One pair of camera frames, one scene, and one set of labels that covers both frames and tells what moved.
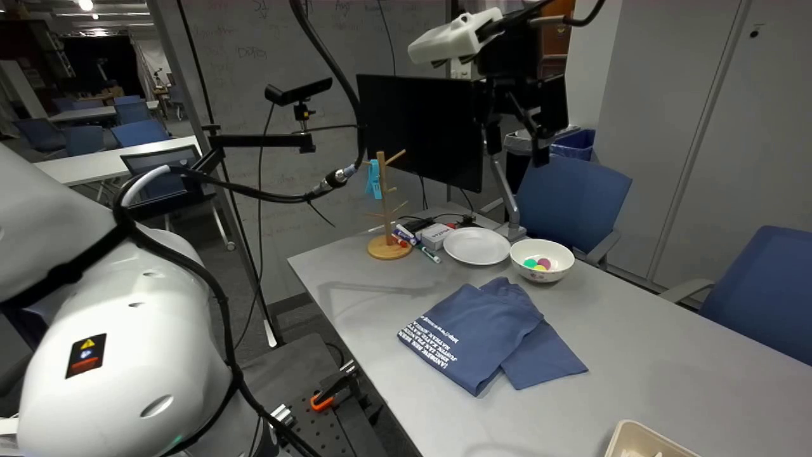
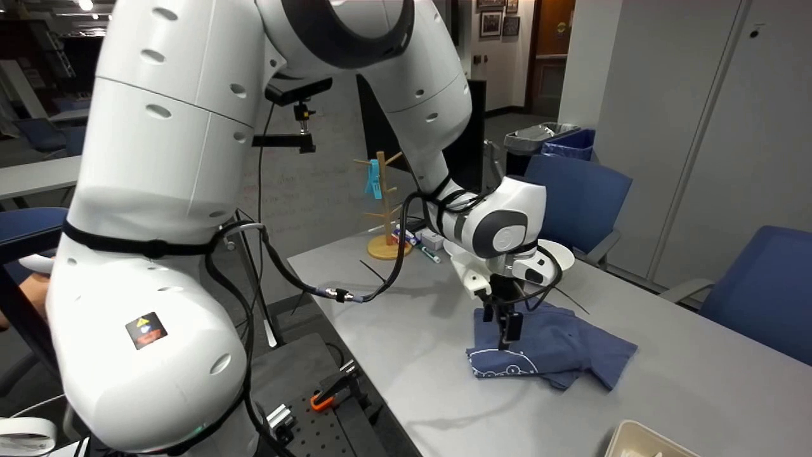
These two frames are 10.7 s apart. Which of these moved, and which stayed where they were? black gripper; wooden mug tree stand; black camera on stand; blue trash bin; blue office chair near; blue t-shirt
Moved: black gripper; blue t-shirt
Stayed: blue trash bin; black camera on stand; wooden mug tree stand; blue office chair near
